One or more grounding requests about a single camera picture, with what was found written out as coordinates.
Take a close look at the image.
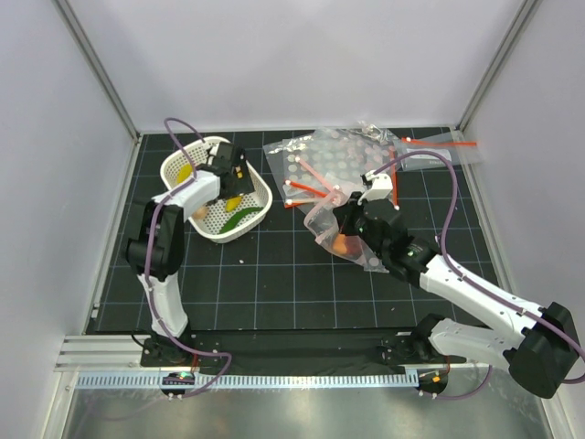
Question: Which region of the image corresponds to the orange maroon toy steak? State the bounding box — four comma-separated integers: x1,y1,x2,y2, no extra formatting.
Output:
332,233,363,258

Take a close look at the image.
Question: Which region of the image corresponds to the yellow toy banana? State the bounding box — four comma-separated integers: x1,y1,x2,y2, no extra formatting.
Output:
225,196,243,213

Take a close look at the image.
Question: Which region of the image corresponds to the pink zipper clear bag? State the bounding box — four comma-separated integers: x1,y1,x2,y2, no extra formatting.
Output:
303,185,388,273

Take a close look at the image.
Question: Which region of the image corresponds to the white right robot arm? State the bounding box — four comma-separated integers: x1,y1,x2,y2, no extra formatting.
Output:
333,198,584,399

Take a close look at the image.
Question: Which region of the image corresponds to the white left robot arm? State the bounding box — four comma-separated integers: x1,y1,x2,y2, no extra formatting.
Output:
124,141,254,366

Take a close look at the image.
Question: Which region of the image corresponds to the orange zipper clear bag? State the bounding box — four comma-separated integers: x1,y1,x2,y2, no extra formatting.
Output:
283,156,399,209

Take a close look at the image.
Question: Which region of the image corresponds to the pink dotted zip bag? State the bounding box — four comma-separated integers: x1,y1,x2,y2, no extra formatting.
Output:
280,127,397,198

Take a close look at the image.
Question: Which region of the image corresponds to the far labelled orange zip bag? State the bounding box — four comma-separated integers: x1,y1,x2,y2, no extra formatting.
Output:
394,132,484,171

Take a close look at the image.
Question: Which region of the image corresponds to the yellow toy lemon slice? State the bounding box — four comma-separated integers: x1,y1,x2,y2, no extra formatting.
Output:
175,164,193,185

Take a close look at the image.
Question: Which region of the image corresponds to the green toy chili pepper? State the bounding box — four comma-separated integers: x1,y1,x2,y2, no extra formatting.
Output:
219,207,262,234

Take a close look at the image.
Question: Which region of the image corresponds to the beige toy egg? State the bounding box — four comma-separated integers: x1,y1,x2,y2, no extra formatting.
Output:
191,206,208,220

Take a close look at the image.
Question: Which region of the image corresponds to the black cutting mat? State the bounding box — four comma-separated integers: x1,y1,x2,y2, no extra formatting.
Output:
86,130,498,334

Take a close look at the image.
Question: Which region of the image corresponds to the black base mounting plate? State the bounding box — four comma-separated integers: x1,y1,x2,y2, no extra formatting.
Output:
139,331,467,379

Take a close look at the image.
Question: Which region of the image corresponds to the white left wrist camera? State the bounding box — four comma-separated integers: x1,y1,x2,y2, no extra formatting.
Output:
196,142,219,174

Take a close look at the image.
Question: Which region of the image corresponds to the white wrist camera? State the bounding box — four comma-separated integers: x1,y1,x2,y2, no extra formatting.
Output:
196,142,219,174
357,170,393,205

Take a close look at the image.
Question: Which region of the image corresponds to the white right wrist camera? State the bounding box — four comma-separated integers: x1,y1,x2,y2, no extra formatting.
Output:
357,170,393,205

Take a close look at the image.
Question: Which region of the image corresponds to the slotted metal cable duct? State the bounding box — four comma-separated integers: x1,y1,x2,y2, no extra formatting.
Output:
76,369,419,391

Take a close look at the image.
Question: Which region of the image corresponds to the left aluminium frame post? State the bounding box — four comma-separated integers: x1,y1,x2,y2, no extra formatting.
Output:
50,0,139,144

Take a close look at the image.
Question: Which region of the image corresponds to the aluminium frame post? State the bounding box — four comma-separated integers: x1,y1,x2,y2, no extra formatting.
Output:
50,0,139,144
456,0,542,132

